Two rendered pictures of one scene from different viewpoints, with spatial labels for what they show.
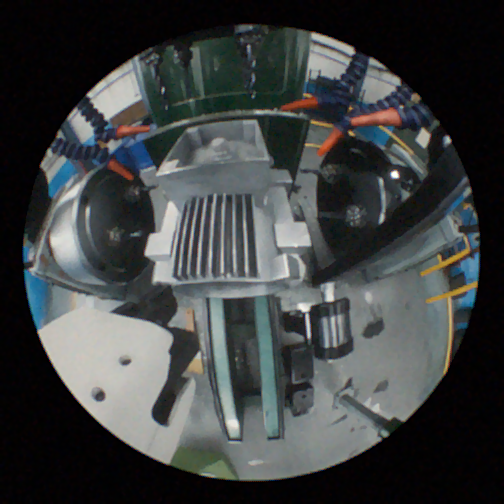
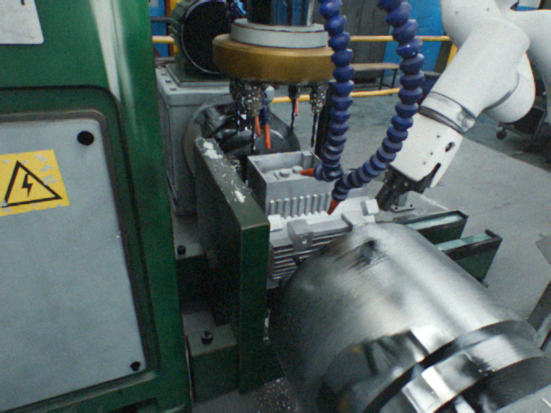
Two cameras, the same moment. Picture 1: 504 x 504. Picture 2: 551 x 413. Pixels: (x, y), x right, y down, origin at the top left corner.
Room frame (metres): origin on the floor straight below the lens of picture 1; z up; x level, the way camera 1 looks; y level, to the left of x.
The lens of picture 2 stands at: (0.36, 0.56, 1.40)
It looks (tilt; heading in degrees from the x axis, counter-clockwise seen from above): 31 degrees down; 250
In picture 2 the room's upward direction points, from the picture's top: 4 degrees clockwise
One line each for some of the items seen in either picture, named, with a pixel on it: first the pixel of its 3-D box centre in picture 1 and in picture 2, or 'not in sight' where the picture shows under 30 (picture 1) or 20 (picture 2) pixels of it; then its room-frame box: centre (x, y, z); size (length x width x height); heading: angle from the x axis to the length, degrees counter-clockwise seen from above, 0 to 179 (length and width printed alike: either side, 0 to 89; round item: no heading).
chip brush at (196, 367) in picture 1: (191, 343); not in sight; (-0.11, 0.17, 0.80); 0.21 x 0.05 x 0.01; 5
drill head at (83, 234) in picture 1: (92, 231); (424, 391); (0.12, 0.39, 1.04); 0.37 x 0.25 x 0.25; 95
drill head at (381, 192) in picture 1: (381, 205); (236, 148); (0.19, -0.29, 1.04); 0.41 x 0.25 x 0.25; 95
